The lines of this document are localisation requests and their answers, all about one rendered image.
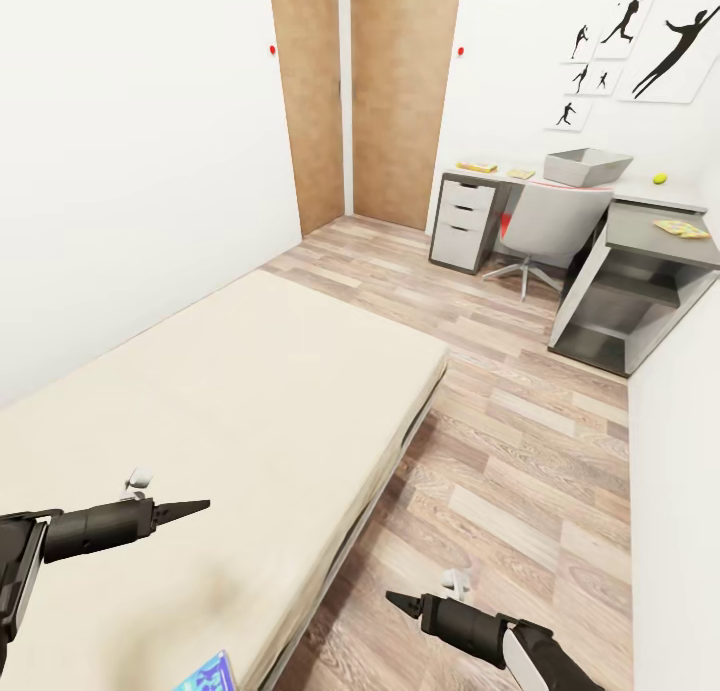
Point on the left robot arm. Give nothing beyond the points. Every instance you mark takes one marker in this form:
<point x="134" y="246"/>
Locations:
<point x="25" y="542"/>

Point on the toy box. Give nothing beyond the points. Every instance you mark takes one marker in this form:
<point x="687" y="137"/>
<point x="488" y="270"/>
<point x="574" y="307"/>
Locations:
<point x="586" y="167"/>

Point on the desk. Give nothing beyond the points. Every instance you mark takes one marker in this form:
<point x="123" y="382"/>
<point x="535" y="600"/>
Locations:
<point x="631" y="282"/>

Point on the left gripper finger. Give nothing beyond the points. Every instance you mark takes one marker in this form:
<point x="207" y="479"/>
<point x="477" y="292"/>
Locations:
<point x="168" y="512"/>

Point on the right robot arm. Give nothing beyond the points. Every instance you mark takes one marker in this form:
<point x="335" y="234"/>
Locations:
<point x="526" y="649"/>

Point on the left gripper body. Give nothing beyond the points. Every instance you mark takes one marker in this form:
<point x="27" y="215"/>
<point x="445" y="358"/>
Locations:
<point x="112" y="525"/>

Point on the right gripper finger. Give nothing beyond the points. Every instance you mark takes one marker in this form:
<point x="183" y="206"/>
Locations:
<point x="413" y="606"/>

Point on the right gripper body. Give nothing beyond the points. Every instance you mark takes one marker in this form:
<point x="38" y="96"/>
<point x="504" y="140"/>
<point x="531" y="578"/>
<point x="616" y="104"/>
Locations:
<point x="451" y="620"/>

